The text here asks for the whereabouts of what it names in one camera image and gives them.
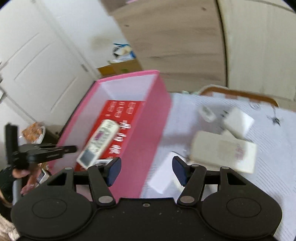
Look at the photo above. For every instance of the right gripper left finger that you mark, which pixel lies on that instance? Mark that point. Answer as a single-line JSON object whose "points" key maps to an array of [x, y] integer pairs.
{"points": [[101, 177]]}

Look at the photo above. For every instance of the light wood wardrobe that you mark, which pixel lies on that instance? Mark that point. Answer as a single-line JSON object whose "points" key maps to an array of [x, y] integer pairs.
{"points": [[260, 40]]}

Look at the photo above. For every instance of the pink cardboard box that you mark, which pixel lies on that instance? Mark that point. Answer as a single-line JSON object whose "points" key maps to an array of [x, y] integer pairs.
{"points": [[138, 139]]}

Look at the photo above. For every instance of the grey-button air conditioner remote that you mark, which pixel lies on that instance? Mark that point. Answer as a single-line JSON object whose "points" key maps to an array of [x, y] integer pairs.
{"points": [[98, 143]]}

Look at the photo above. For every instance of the white door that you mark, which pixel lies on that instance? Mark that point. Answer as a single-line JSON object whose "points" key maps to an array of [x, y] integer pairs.
{"points": [[39, 71]]}

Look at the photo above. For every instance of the cardboard box on floor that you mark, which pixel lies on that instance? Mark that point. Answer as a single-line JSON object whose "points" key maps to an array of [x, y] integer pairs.
{"points": [[120, 68]]}

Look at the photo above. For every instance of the wooden open shelf unit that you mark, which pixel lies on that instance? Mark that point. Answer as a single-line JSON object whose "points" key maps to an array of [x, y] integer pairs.
{"points": [[181, 39]]}

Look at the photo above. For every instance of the white patterned table cloth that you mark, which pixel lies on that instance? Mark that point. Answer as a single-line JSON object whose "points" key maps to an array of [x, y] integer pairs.
{"points": [[265, 155]]}

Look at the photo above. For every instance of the person's left hand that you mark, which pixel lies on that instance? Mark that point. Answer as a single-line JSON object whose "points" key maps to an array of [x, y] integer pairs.
{"points": [[30, 175]]}

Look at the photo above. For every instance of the small white plug adapter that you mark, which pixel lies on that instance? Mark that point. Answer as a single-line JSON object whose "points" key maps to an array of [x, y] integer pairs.
{"points": [[206, 114]]}

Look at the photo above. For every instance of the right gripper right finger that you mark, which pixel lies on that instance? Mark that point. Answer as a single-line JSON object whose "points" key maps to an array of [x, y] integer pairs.
{"points": [[191, 177]]}

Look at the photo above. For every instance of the white square charger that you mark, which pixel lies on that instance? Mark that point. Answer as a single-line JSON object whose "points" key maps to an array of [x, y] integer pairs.
{"points": [[238, 123]]}

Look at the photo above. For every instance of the cream air conditioner remote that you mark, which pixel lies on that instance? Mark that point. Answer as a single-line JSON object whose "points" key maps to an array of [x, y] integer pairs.
{"points": [[217, 150]]}

